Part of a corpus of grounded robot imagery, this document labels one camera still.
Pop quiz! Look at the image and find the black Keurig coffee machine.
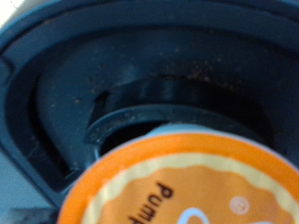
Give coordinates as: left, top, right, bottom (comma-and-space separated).
0, 0, 299, 224

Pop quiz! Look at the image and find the orange lid coffee pod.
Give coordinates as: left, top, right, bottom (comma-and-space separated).
57, 122, 299, 224

